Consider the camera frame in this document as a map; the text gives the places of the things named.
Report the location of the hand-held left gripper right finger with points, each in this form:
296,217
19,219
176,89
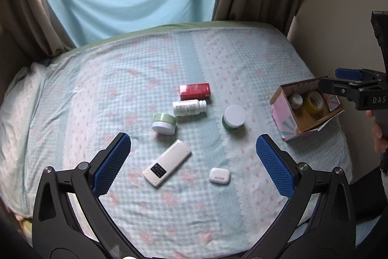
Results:
274,168

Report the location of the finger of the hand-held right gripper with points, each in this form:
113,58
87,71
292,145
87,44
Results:
348,74
336,87

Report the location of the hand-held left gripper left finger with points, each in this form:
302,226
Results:
112,162

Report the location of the pink cardboard box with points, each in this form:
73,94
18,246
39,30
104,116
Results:
283,122

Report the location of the white earbuds case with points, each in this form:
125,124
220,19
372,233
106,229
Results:
219,176

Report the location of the white remote control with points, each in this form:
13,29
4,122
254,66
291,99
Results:
171,160

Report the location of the small green-lidded cream jar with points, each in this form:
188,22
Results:
163,124

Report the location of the large green jar white lid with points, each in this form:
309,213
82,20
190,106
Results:
234,116

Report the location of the white pill bottle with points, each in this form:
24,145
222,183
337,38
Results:
188,108

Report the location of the red carton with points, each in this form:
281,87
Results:
194,91

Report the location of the person's right hand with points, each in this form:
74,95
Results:
379,134

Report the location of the small white-capped bottle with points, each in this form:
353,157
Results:
295,101

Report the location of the blue checked floral blanket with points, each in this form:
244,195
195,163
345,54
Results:
121,83

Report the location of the green bed sheet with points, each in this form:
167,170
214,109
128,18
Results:
169,27

